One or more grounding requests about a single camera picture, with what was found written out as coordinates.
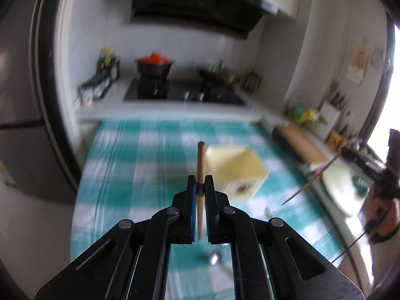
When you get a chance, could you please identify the yellow green produce bag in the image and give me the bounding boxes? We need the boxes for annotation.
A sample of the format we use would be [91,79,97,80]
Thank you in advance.
[285,105,326,125]

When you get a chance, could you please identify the black gas stove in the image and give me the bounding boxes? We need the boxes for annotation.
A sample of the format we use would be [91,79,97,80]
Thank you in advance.
[124,78,246,106]

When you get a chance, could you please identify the cream utensil holder box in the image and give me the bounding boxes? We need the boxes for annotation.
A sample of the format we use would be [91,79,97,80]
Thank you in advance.
[205,145,269,203]

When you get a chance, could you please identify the black wok with lid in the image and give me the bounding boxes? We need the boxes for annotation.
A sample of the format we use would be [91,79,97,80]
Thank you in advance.
[196,59,243,87]

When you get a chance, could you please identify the green cutting board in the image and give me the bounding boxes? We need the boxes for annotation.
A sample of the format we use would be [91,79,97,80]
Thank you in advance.
[322,160,367,218]

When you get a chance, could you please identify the hanging wall towel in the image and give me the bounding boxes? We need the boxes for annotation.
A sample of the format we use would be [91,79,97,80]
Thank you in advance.
[346,39,370,85]

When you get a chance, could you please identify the sauce bottles group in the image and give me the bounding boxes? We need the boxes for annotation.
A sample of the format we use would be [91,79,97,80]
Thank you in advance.
[96,46,120,81]

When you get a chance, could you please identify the white spice jar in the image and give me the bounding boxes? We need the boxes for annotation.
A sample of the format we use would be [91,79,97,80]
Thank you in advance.
[79,84,94,106]

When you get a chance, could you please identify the yellow snack packet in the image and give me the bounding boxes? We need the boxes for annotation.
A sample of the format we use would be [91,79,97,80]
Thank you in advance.
[326,129,343,151]

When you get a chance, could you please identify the black range hood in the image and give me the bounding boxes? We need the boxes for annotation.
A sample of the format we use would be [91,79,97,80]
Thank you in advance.
[131,0,278,39]

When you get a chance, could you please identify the dark wooden chopstick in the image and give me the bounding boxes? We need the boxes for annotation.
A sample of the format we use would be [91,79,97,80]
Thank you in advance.
[281,154,340,206]

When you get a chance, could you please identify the black cable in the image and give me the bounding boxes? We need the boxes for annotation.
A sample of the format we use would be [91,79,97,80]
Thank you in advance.
[331,199,395,265]

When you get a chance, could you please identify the glass french press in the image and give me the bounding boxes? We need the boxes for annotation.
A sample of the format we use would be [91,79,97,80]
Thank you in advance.
[242,70,261,93]

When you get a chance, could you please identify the grey refrigerator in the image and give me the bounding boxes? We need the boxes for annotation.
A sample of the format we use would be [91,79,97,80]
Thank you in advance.
[1,0,76,205]

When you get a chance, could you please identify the teal plaid tablecloth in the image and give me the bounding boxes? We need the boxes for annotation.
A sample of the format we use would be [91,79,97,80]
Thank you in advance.
[70,118,345,300]

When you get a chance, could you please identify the person right hand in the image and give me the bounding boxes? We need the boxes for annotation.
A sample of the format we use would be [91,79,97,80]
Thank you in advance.
[363,184,399,243]

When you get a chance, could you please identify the black pot red lid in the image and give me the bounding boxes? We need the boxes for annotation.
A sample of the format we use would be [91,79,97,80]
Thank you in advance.
[136,52,174,78]

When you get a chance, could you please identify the steel spoon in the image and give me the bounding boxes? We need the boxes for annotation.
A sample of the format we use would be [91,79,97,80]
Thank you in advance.
[200,248,233,280]

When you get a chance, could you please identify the wooden cutting board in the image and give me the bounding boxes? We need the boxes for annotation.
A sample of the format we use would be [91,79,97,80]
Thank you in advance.
[272,125,329,167]

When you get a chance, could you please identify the white knife block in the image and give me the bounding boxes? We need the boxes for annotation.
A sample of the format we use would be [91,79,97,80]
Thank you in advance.
[316,101,341,140]

